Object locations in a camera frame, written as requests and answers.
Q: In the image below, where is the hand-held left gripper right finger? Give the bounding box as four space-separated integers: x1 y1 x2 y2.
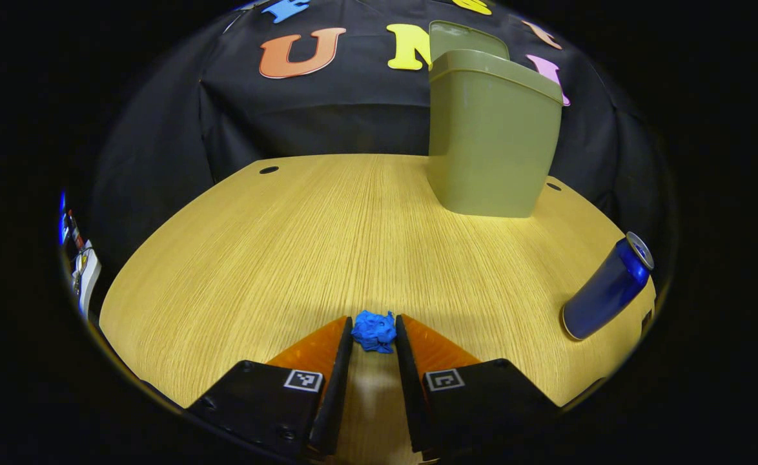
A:
394 315 562 460

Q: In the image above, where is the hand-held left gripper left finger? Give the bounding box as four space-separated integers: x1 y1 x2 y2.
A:
185 315 354 460

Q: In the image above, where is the blue paper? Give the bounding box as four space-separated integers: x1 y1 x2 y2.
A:
351 310 398 354

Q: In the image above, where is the blue pop can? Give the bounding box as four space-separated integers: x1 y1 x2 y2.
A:
560 231 655 341

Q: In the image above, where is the green desktop garbage bin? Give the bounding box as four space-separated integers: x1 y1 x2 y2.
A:
427 20 564 218

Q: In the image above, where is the white side table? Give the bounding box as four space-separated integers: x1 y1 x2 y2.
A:
72 240 102 320

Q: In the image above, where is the black backdrop cloth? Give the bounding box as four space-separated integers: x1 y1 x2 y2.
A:
88 0 670 272

